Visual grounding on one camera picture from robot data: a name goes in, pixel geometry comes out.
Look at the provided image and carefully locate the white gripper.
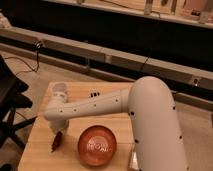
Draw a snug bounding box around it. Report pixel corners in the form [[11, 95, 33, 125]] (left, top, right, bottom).
[[49, 120, 69, 134]]

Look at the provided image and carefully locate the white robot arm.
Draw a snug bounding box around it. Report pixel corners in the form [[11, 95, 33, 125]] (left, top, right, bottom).
[[44, 76, 189, 171]]

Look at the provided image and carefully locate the orange translucent bowl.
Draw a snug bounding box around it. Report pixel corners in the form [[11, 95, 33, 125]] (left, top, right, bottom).
[[78, 125, 117, 166]]

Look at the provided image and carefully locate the black office chair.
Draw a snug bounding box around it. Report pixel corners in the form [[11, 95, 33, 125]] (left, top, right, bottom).
[[0, 54, 37, 171]]

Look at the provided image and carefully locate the black cable on floor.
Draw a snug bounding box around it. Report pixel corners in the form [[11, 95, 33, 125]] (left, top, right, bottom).
[[3, 41, 44, 75]]

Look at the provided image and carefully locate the long metal rail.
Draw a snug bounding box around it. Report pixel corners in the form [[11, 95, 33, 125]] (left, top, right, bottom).
[[0, 27, 213, 111]]

